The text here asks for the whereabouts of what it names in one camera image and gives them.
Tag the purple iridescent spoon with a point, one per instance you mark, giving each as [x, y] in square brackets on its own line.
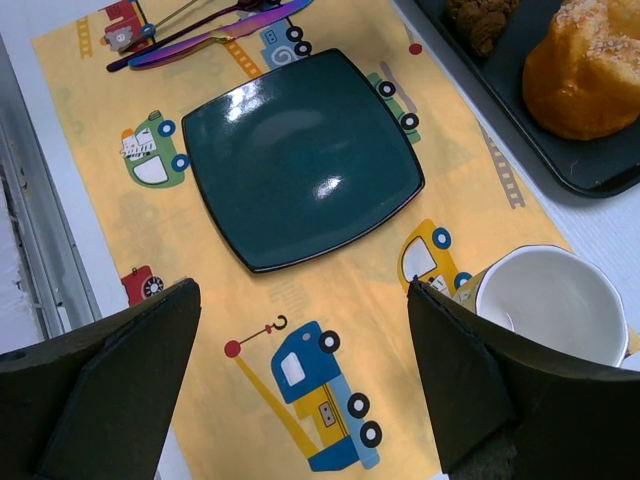
[130, 51]

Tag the yellow white cup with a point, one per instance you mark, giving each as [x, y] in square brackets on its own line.
[554, 298]

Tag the orange bundt cake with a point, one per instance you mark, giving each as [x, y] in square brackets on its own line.
[582, 81]

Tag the yellow vehicle print placemat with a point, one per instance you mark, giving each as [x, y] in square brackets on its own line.
[223, 426]

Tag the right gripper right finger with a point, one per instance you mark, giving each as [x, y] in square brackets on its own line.
[504, 407]

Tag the dark teal square plate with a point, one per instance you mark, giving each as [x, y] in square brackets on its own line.
[300, 161]

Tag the aluminium frame rail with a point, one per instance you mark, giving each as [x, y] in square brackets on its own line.
[44, 287]

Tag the dark brown cookie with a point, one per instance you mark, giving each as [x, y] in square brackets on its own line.
[480, 23]

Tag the black baking tray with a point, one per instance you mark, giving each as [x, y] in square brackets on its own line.
[596, 168]

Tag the purple iridescent knife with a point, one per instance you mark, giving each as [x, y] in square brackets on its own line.
[172, 49]

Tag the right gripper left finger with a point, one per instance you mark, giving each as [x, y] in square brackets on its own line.
[97, 402]

